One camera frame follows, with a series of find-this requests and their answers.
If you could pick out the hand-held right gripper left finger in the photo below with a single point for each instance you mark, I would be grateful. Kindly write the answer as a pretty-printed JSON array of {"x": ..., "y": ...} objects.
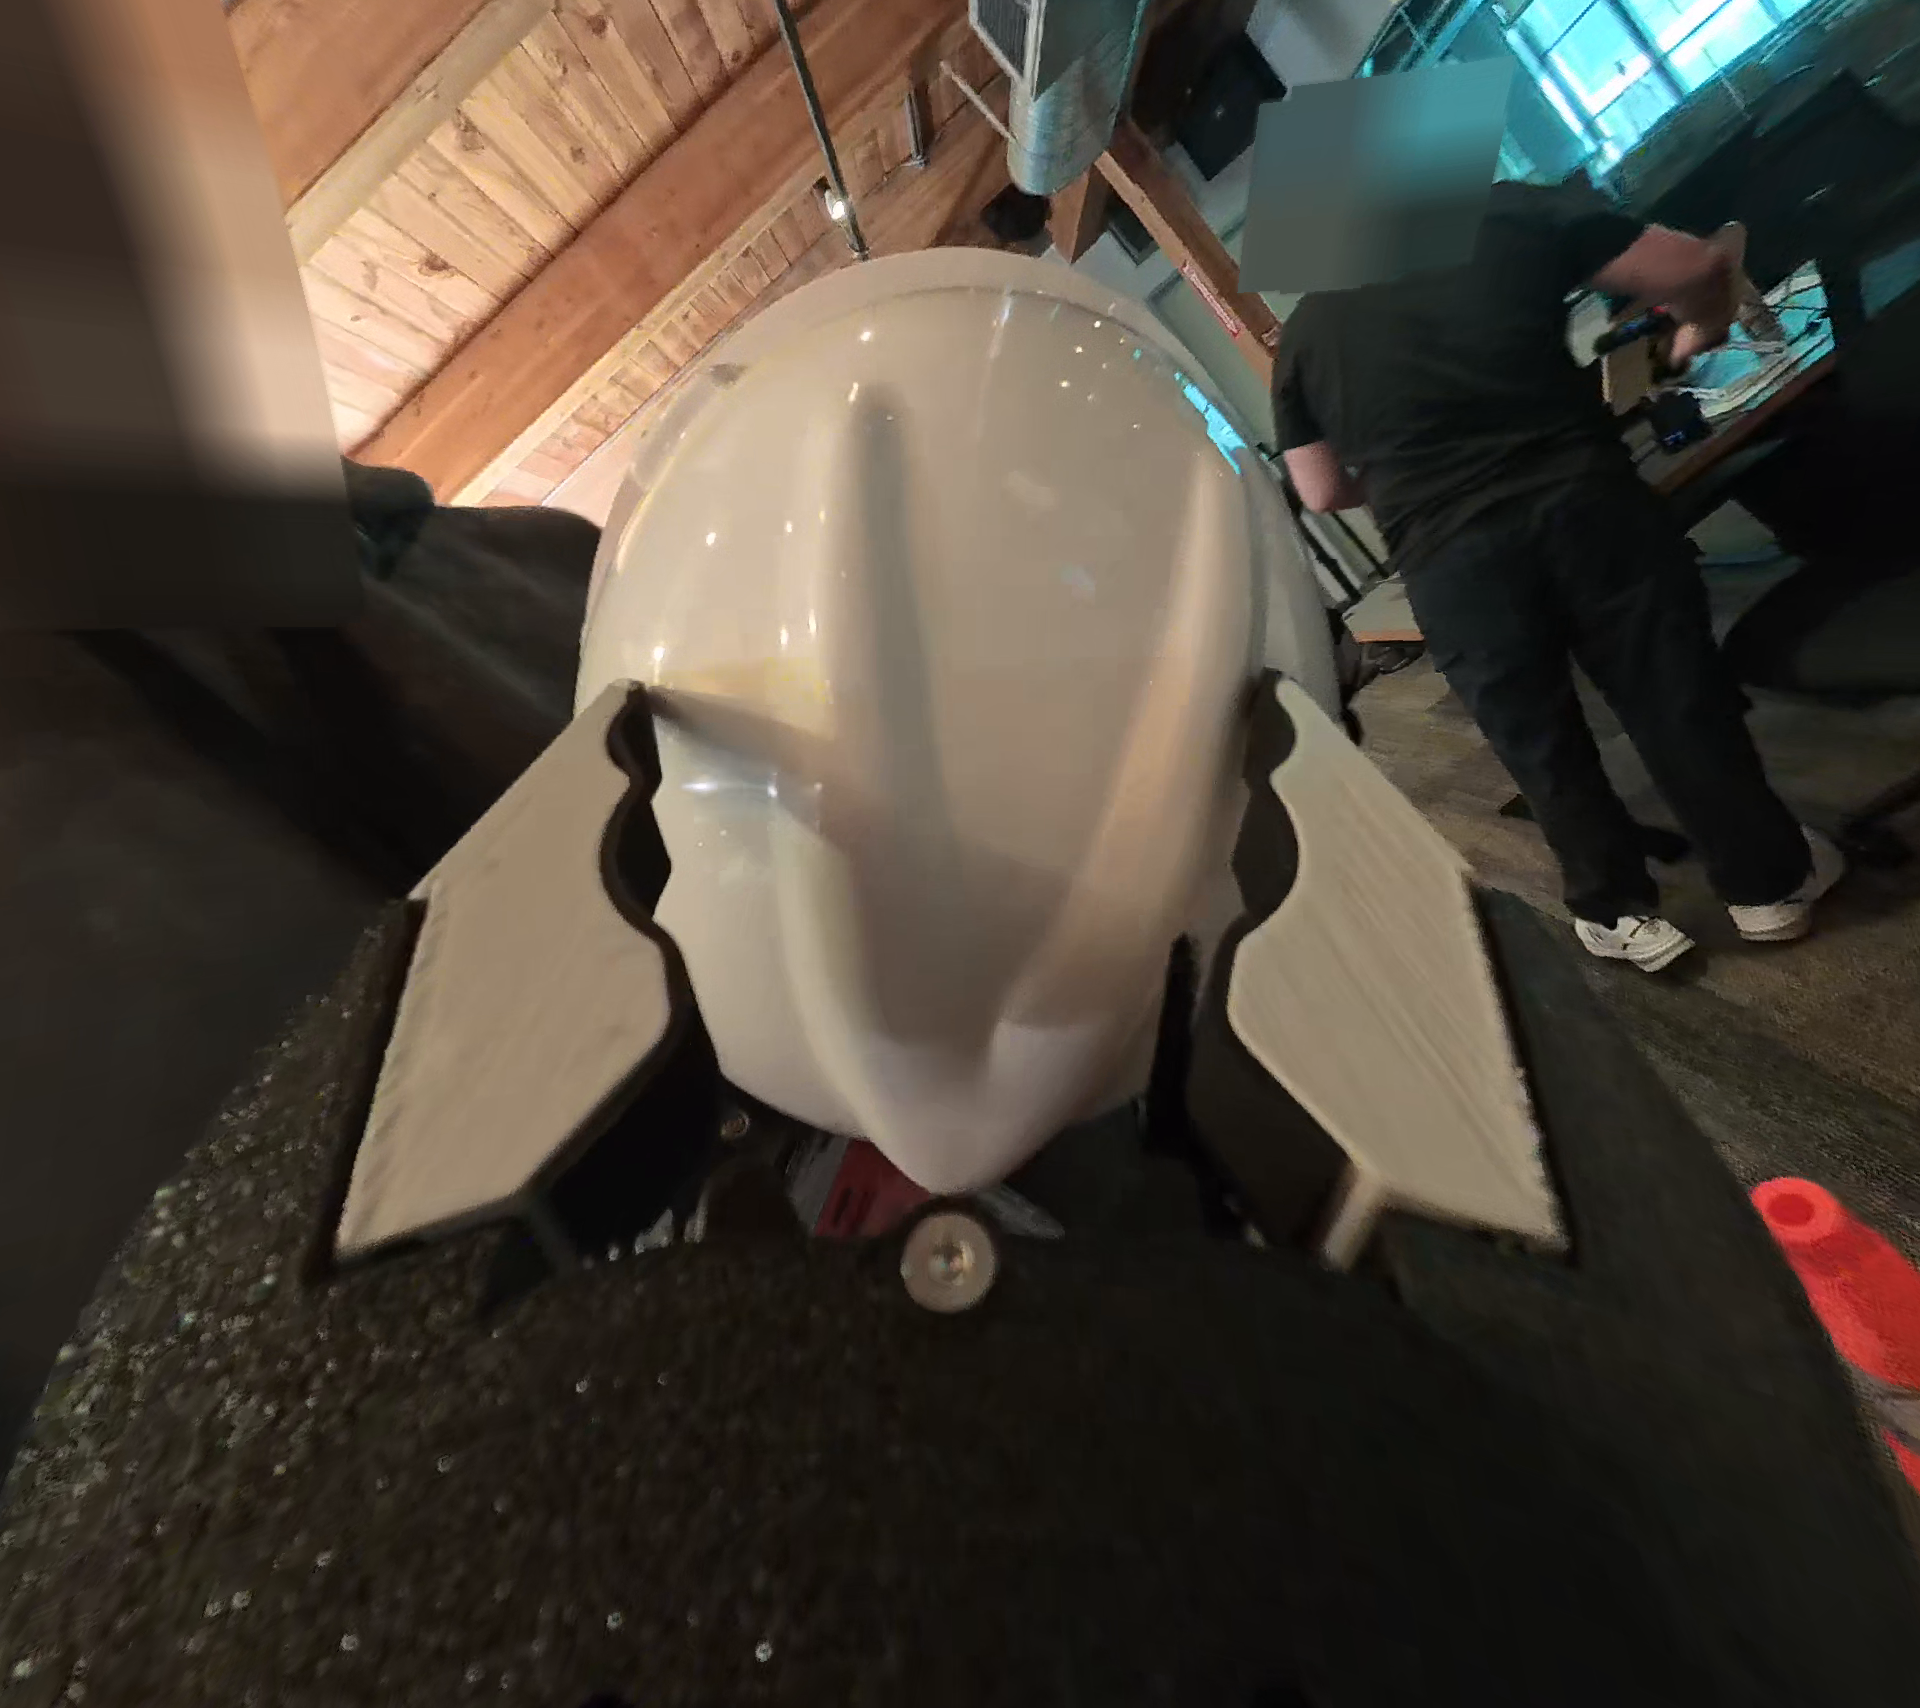
[{"x": 510, "y": 1019}]

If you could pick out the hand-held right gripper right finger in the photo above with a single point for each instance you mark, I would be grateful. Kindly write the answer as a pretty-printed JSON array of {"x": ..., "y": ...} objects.
[{"x": 1395, "y": 989}]

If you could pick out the white hard hat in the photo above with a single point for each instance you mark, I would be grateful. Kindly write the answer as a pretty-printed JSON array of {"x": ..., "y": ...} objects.
[{"x": 930, "y": 539}]

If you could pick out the orange traffic cone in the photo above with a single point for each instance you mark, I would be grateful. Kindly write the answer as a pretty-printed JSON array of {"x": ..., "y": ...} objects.
[{"x": 1844, "y": 1289}]

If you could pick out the black ceiling pipe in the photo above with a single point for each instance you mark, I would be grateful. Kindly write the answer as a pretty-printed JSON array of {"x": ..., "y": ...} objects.
[{"x": 794, "y": 43}]

